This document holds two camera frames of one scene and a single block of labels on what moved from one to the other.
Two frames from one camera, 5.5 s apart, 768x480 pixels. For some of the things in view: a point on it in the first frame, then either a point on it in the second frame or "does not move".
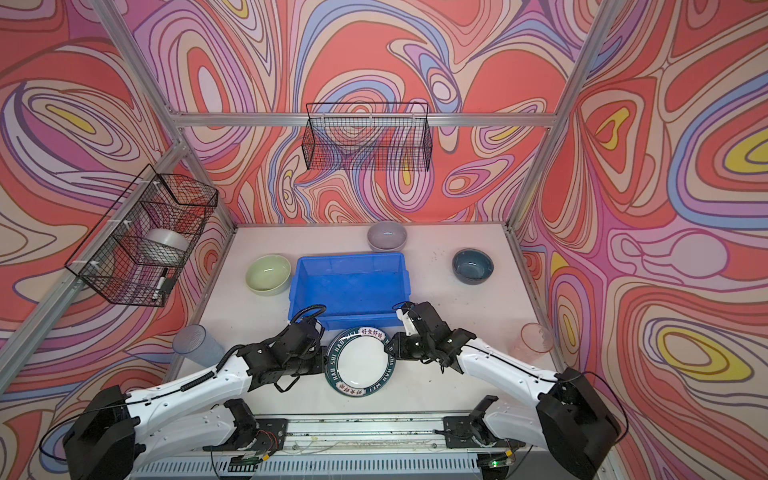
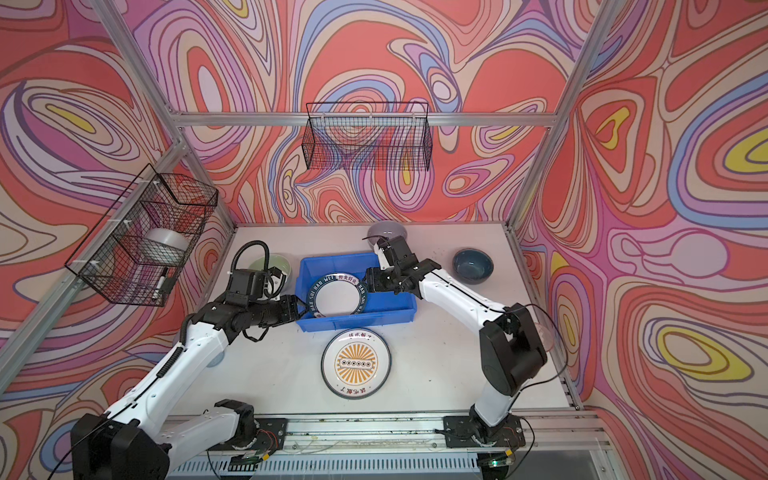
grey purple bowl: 386,236 does not move
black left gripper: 320,362 -> 288,310
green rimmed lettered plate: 357,363 -> 336,295
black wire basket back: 367,136 does not move
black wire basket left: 141,246 does not move
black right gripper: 399,347 -> 375,278
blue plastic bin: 353,290 does not move
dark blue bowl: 472,266 does not move
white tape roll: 164,246 does not move
